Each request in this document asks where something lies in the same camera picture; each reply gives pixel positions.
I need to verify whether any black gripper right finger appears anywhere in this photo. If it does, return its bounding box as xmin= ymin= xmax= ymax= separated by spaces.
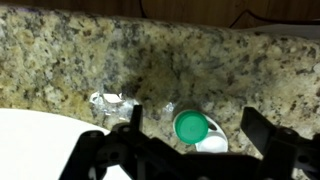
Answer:
xmin=240 ymin=107 xmax=278 ymax=156

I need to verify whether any thin black power cable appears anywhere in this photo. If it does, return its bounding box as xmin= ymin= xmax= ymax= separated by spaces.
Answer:
xmin=139 ymin=0 xmax=320 ymax=29

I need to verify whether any green round screw lid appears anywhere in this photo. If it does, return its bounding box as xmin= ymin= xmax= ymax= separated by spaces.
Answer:
xmin=173 ymin=109 xmax=210 ymax=145

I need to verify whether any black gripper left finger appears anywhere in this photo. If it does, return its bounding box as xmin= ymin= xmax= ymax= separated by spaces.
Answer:
xmin=129 ymin=104 xmax=144 ymax=133

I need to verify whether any white oval sink basin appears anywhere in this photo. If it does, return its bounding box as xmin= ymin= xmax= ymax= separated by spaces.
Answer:
xmin=0 ymin=108 xmax=134 ymax=180

